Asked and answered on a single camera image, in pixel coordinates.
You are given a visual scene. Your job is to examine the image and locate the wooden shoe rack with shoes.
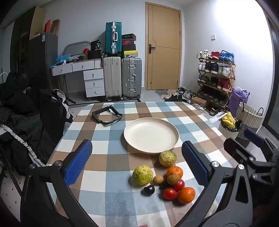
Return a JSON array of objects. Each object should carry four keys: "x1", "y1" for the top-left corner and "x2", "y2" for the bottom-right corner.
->
[{"x1": 197, "y1": 50, "x2": 235, "y2": 108}]

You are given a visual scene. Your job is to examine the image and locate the silver suitcase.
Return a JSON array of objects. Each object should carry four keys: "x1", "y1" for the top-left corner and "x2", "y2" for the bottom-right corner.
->
[{"x1": 121, "y1": 57, "x2": 142, "y2": 100}]

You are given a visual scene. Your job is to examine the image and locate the pile of black clothes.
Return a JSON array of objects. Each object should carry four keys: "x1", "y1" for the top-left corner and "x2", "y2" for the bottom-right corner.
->
[{"x1": 0, "y1": 71, "x2": 73, "y2": 175}]

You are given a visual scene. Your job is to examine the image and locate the black printed bag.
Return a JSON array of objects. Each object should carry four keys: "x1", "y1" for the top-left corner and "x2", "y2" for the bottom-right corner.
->
[{"x1": 90, "y1": 40, "x2": 102, "y2": 51}]

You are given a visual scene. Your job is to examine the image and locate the teal suitcase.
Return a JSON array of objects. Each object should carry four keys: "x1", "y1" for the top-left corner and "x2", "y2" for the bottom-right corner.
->
[{"x1": 105, "y1": 22, "x2": 122, "y2": 55}]

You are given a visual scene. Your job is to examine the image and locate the woven basket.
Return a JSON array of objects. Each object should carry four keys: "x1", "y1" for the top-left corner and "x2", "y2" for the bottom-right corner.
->
[{"x1": 236, "y1": 99, "x2": 265, "y2": 134}]

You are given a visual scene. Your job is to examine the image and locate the green striped guava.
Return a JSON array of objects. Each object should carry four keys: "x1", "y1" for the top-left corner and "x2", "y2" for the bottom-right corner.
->
[{"x1": 132, "y1": 165, "x2": 153, "y2": 186}]

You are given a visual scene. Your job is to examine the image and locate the red tomato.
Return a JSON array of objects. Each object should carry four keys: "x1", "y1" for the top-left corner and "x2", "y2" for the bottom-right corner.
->
[
  {"x1": 172, "y1": 179, "x2": 185, "y2": 192},
  {"x1": 162, "y1": 188, "x2": 178, "y2": 200}
]

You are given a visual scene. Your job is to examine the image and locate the black storage bin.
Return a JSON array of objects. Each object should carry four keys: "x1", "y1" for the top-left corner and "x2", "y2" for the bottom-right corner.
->
[{"x1": 88, "y1": 50, "x2": 102, "y2": 60}]

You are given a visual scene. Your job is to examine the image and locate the black phone bracket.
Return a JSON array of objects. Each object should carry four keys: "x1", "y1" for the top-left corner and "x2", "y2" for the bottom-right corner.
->
[{"x1": 92, "y1": 105, "x2": 123, "y2": 125}]

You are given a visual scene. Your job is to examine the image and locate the white flat packet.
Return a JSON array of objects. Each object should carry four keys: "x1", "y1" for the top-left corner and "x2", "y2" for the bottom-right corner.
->
[{"x1": 209, "y1": 111, "x2": 228, "y2": 123}]

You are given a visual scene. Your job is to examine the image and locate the yellowish guava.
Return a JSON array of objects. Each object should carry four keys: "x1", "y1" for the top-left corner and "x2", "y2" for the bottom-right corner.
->
[{"x1": 159, "y1": 150, "x2": 177, "y2": 167}]

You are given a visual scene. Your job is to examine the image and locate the yellow and black shoebox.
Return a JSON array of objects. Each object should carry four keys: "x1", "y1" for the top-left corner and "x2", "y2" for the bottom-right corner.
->
[{"x1": 121, "y1": 50, "x2": 139, "y2": 58}]

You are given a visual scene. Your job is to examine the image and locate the small cardboard box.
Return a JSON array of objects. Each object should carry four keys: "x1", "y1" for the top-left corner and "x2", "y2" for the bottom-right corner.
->
[{"x1": 191, "y1": 96, "x2": 207, "y2": 107}]

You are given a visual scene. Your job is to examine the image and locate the yellow plastic bag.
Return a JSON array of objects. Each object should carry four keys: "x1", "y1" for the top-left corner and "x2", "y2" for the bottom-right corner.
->
[{"x1": 221, "y1": 112, "x2": 237, "y2": 130}]

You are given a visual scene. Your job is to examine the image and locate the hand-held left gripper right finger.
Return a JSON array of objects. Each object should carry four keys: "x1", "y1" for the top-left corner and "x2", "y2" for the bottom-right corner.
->
[{"x1": 174, "y1": 141, "x2": 254, "y2": 227}]

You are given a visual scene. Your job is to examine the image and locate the scattered sneakers pile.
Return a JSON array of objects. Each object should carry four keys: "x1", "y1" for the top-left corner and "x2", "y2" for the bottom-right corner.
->
[{"x1": 163, "y1": 87, "x2": 198, "y2": 103}]

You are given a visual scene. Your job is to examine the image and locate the black wardrobe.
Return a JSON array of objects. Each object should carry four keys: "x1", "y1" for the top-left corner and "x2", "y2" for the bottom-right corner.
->
[{"x1": 10, "y1": 13, "x2": 35, "y2": 75}]

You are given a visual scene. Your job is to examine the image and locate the brown paper box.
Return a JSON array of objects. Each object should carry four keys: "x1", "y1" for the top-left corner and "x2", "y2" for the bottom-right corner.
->
[{"x1": 51, "y1": 19, "x2": 61, "y2": 35}]

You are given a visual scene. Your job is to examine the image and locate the large cardboard box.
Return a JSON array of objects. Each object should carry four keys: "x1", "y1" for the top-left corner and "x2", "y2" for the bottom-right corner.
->
[{"x1": 29, "y1": 6, "x2": 47, "y2": 41}]

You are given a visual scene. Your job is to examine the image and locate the grey arched mirror frame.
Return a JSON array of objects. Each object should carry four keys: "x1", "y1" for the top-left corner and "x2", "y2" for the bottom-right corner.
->
[{"x1": 63, "y1": 41, "x2": 91, "y2": 57}]

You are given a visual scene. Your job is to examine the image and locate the cream round plate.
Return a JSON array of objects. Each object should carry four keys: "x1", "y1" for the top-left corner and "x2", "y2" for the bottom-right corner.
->
[{"x1": 123, "y1": 118, "x2": 179, "y2": 155}]

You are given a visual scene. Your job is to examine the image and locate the white desk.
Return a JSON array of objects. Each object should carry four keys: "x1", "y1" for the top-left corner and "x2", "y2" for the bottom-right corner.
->
[{"x1": 51, "y1": 59, "x2": 105, "y2": 102}]

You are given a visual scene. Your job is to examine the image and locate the orange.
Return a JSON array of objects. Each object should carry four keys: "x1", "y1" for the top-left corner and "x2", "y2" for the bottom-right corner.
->
[
  {"x1": 167, "y1": 166, "x2": 183, "y2": 178},
  {"x1": 177, "y1": 187, "x2": 196, "y2": 204}
]

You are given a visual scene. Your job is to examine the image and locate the beige suitcase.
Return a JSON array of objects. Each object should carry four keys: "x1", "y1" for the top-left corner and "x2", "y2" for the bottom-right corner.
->
[{"x1": 103, "y1": 56, "x2": 122, "y2": 99}]

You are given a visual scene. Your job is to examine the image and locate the purple bag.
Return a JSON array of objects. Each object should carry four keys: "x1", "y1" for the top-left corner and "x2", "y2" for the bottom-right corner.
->
[{"x1": 228, "y1": 87, "x2": 250, "y2": 117}]

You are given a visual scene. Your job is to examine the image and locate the wooden door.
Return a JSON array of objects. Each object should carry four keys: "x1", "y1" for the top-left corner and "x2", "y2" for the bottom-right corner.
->
[{"x1": 146, "y1": 2, "x2": 182, "y2": 90}]

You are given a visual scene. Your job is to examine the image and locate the dark grey refrigerator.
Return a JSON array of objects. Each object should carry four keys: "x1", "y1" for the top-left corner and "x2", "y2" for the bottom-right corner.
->
[{"x1": 28, "y1": 33, "x2": 58, "y2": 90}]

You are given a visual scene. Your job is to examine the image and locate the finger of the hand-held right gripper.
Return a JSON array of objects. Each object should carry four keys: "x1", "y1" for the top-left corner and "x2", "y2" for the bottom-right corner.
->
[
  {"x1": 244, "y1": 129, "x2": 279, "y2": 156},
  {"x1": 224, "y1": 137, "x2": 276, "y2": 169}
]

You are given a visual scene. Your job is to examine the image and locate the blue plastic bag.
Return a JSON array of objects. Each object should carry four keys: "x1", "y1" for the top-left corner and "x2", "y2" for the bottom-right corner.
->
[{"x1": 56, "y1": 53, "x2": 71, "y2": 65}]

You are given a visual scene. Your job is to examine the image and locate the dark purple plum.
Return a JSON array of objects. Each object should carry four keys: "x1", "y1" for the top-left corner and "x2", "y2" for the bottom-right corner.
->
[{"x1": 143, "y1": 185, "x2": 155, "y2": 196}]

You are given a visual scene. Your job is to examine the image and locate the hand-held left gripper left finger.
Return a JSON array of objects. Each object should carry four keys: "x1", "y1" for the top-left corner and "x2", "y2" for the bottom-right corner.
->
[{"x1": 21, "y1": 140, "x2": 98, "y2": 227}]

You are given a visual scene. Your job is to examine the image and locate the checked tablecloth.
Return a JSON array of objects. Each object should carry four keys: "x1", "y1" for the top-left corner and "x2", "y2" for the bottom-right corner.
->
[{"x1": 47, "y1": 101, "x2": 240, "y2": 227}]

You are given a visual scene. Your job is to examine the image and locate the white trash bin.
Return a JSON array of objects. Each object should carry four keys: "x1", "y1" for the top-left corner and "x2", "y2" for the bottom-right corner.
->
[{"x1": 218, "y1": 119, "x2": 242, "y2": 140}]

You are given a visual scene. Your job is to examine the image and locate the white drawer cabinet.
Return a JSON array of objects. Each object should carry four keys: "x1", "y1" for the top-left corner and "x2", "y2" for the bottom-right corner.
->
[{"x1": 83, "y1": 69, "x2": 105, "y2": 98}]

